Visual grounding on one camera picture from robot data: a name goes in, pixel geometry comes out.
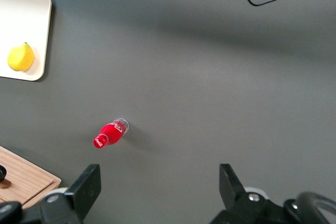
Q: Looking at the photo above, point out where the dark looped wrist cable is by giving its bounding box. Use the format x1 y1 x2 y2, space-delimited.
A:
283 191 336 224

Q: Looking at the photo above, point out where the cream plastic tray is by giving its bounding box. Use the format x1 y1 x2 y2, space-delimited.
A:
0 0 53 82

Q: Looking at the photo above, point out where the yellow lemon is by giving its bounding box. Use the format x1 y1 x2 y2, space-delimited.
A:
7 41 35 72

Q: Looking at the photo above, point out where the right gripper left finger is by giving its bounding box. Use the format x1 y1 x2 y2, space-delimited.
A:
64 164 102 221

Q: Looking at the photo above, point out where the wooden drawer cabinet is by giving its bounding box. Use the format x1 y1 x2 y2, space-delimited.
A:
0 145 62 209

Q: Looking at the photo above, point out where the red cola bottle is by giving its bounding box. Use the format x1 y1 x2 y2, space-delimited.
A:
93 118 130 150

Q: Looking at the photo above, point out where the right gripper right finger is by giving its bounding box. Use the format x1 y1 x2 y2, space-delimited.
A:
219 163 253 212

